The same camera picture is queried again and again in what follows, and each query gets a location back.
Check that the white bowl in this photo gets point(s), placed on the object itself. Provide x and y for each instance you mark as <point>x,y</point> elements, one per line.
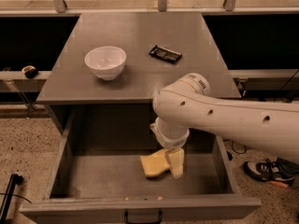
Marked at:
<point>106,62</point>

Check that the small black round device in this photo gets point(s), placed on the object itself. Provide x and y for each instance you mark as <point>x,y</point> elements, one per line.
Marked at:
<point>29,71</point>

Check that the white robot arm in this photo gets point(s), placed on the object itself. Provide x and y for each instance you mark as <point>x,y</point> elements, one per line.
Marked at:
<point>270,127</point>

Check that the black stand at left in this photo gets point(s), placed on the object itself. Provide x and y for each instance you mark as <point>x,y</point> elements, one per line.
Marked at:
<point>9,199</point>

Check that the yellow sponge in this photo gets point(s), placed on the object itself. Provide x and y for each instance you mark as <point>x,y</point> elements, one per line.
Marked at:
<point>155,164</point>

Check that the black drawer handle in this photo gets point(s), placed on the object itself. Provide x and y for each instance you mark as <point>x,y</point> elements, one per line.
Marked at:
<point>155,217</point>

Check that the open grey top drawer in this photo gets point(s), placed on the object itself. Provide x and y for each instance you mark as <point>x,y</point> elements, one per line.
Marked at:
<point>98,175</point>

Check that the grey cabinet counter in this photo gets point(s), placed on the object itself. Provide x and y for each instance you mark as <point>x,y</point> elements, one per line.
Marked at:
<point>72,83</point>

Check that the grey sneaker shoe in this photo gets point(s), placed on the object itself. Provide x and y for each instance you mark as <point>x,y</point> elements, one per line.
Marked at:
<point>267,172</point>

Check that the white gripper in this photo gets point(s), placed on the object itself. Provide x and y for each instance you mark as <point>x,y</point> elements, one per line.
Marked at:
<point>172,141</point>

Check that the black flat packet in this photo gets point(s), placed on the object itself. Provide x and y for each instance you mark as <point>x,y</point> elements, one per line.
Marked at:
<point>164,54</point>

